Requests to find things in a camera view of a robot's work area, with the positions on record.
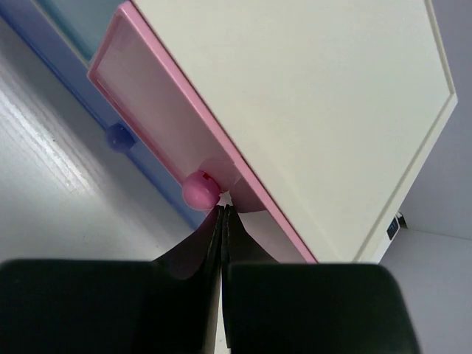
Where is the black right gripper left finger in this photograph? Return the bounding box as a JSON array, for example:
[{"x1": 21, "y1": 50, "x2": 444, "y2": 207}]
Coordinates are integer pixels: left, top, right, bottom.
[{"x1": 1, "y1": 206, "x2": 224, "y2": 353}]

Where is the light blue small drawer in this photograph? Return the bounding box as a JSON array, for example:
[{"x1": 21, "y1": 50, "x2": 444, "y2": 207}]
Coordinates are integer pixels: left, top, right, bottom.
[{"x1": 34, "y1": 0, "x2": 122, "y2": 66}]

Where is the blue wide bottom drawer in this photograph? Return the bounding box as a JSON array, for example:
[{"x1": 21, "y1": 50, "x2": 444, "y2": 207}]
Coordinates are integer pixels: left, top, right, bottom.
[{"x1": 1, "y1": 1, "x2": 205, "y2": 229}]

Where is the pink small drawer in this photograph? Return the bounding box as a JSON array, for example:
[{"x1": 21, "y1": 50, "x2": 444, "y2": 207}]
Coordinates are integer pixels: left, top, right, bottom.
[{"x1": 88, "y1": 1, "x2": 315, "y2": 263}]

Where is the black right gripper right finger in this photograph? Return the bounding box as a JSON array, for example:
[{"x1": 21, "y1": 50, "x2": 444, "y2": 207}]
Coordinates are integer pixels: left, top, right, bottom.
[{"x1": 221, "y1": 206, "x2": 419, "y2": 353}]

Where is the white mini drawer cabinet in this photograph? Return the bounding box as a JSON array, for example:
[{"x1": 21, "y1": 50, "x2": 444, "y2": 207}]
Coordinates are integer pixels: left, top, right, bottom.
[{"x1": 136, "y1": 1, "x2": 457, "y2": 262}]

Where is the black label sticker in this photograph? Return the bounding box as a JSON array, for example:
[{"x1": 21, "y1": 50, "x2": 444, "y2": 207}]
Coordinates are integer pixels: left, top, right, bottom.
[{"x1": 386, "y1": 212, "x2": 408, "y2": 240}]

